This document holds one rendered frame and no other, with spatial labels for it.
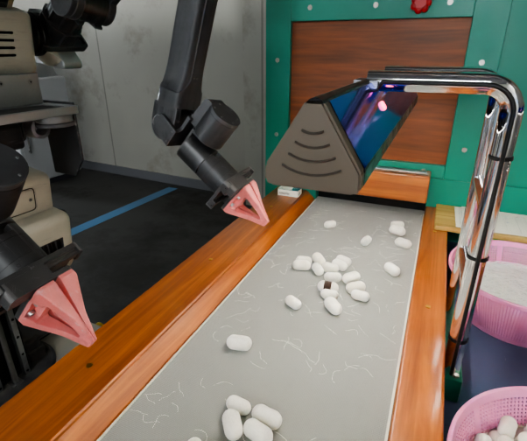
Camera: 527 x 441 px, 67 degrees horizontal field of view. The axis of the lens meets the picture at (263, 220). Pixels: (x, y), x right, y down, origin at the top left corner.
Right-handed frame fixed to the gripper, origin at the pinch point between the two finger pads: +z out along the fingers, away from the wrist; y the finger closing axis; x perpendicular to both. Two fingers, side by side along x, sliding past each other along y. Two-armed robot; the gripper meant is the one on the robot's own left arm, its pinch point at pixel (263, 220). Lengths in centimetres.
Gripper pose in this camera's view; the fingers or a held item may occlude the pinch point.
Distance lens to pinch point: 72.9
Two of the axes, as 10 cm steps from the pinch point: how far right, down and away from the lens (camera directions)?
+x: -6.0, 6.0, 5.3
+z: 7.0, 7.1, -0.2
